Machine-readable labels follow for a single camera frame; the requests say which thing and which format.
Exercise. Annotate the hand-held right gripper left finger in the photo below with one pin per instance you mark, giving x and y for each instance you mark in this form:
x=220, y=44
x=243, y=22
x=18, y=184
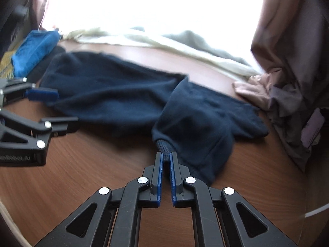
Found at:
x=159, y=180

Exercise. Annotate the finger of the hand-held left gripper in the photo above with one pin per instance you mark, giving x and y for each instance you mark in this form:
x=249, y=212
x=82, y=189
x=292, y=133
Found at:
x=42, y=94
x=61, y=124

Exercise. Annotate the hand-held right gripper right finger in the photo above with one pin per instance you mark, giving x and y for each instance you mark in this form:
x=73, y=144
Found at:
x=173, y=180

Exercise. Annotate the navy blue pants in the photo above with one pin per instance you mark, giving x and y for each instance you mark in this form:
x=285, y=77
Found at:
x=115, y=95

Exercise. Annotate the blue folded garment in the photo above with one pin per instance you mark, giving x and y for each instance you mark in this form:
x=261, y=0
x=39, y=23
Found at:
x=33, y=50

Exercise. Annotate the yellow plaid fringed scarf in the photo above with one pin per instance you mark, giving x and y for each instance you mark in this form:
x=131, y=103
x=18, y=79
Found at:
x=5, y=65

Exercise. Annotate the pink brown curtain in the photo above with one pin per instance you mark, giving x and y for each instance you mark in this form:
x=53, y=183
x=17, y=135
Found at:
x=41, y=2

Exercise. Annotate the white sheer curtain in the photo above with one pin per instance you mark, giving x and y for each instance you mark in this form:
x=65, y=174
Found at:
x=195, y=49

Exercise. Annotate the brown curtain with white tag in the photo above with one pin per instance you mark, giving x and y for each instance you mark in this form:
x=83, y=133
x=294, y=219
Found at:
x=290, y=56

